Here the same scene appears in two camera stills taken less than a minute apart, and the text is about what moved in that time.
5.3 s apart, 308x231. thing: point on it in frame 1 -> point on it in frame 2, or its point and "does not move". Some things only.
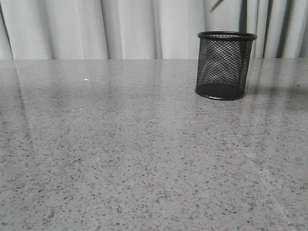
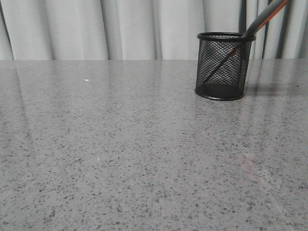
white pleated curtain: (146, 30) does not move
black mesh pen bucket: (223, 63) does not move
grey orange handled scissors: (217, 3) -> (250, 33)
